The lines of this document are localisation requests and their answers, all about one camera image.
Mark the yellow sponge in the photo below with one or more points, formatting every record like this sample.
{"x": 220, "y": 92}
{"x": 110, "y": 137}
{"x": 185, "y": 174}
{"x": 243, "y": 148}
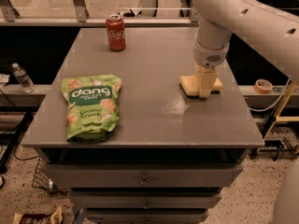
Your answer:
{"x": 190, "y": 85}

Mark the grey drawer cabinet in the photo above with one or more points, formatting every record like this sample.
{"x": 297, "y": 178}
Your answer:
{"x": 158, "y": 123}

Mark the clear plastic water bottle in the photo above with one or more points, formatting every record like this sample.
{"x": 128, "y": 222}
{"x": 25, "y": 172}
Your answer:
{"x": 23, "y": 78}

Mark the metal rail frame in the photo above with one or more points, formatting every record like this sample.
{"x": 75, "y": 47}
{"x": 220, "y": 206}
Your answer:
{"x": 92, "y": 13}

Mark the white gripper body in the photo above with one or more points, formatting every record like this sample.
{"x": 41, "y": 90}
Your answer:
{"x": 209, "y": 57}

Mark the wire basket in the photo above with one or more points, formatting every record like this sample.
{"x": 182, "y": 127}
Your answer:
{"x": 41, "y": 180}

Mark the drawer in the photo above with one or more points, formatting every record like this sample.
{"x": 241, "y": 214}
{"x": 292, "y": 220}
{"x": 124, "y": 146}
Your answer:
{"x": 142, "y": 175}
{"x": 146, "y": 216}
{"x": 145, "y": 199}

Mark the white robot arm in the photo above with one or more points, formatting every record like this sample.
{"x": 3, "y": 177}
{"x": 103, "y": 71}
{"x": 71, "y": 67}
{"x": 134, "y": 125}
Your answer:
{"x": 266, "y": 194}

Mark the red coca-cola can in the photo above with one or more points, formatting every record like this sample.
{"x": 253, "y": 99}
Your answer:
{"x": 116, "y": 32}

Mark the top drawer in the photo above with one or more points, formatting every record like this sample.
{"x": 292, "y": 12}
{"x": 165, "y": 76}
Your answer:
{"x": 142, "y": 175}

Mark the middle drawer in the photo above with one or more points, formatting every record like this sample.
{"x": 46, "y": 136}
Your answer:
{"x": 145, "y": 199}

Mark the bottom drawer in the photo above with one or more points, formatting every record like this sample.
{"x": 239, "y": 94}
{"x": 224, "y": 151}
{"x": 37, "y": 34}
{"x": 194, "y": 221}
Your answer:
{"x": 146, "y": 216}

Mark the roll of tape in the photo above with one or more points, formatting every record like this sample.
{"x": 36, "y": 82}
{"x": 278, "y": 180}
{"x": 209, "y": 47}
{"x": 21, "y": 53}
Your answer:
{"x": 263, "y": 86}

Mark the brown snack bag on floor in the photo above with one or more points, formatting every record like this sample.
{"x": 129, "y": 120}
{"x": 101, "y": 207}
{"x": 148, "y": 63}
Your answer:
{"x": 56, "y": 217}

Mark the green rice chip bag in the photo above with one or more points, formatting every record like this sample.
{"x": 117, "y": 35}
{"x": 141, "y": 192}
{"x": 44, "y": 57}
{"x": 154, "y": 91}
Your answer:
{"x": 93, "y": 111}

